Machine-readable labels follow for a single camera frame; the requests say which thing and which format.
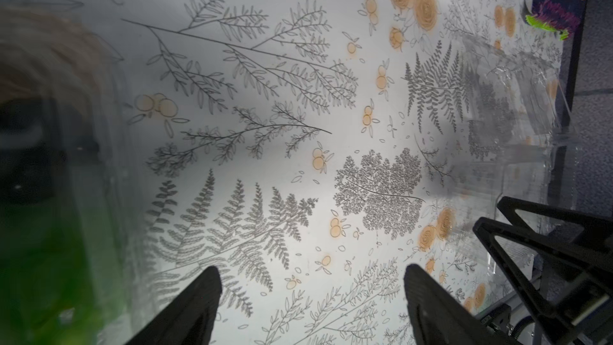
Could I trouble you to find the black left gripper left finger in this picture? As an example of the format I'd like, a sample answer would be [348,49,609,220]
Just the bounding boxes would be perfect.
[127,266,223,345]

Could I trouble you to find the small black grape bunch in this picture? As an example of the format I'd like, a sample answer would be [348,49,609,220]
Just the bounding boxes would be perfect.
[1,97,99,204]

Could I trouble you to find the purple candy bag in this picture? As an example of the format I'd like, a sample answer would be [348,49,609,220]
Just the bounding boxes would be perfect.
[522,0,587,41]

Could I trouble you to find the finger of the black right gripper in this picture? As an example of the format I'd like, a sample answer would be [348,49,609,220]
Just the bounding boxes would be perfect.
[496,196,612,249]
[473,217,612,344]

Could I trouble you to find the clear plastic clamshell container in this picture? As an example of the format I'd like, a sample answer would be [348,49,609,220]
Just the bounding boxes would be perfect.
[1,6,156,344]

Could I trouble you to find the green grape bunch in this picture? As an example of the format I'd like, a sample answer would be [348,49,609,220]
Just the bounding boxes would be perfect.
[1,199,126,344]

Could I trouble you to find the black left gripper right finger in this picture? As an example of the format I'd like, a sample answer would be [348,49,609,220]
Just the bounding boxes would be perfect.
[404,264,518,345]

